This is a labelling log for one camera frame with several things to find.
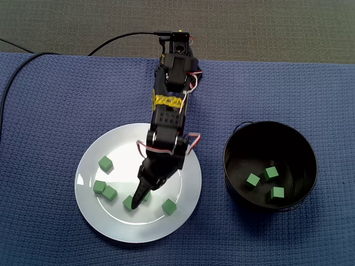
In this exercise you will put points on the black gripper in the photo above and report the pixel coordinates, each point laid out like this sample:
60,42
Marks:
152,175

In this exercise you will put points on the green cube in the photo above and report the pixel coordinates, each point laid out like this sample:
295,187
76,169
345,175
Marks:
252,180
169,206
98,186
105,163
271,173
127,202
277,193
110,193
147,197

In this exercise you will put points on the black robot arm with stickers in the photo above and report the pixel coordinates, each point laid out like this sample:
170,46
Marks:
166,119

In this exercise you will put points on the white round plate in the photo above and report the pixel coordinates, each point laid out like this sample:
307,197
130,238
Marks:
138,224

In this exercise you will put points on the blue woven table cloth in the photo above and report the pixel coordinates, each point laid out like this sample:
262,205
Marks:
55,166

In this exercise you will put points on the black metal bucket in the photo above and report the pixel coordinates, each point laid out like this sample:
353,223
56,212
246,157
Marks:
249,149

